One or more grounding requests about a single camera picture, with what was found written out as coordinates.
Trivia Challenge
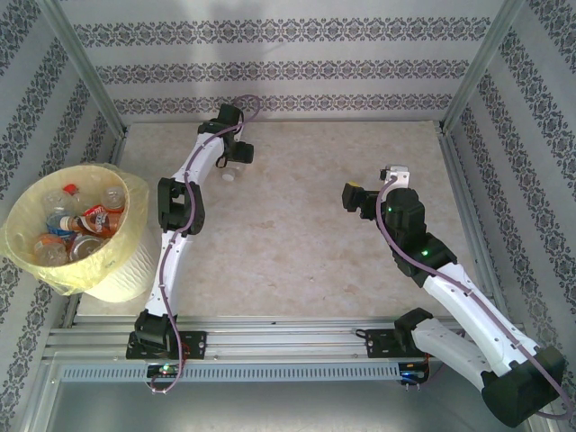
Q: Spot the aluminium frame post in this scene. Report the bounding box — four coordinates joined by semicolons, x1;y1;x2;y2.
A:
39;0;130;136
438;0;527;136

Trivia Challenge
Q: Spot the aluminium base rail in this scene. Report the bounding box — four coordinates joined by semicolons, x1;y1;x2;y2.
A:
42;314;532;361

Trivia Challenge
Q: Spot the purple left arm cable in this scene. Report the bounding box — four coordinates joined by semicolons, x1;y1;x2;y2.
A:
149;93;263;397

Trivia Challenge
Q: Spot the aluminium side rail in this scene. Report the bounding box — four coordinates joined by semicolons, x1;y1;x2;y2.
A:
438;128;510;328

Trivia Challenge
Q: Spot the white ribbed waste bin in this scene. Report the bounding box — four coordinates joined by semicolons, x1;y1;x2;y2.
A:
4;164;157;303

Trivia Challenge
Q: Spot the grey slotted cable duct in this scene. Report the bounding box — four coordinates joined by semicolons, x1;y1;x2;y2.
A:
59;362;401;383

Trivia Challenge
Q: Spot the red label bottle red cap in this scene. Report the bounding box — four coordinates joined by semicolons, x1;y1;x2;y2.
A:
61;183;113;227

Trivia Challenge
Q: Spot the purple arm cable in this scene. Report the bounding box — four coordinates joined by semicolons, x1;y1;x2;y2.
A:
376;175;572;422
149;93;263;397

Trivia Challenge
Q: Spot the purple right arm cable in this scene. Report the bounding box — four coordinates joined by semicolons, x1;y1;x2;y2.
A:
376;175;572;422

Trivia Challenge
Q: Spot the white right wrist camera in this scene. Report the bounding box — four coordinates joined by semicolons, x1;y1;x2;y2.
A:
380;165;411;186

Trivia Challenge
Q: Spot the grey metal panel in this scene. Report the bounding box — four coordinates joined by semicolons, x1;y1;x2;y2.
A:
26;382;554;432

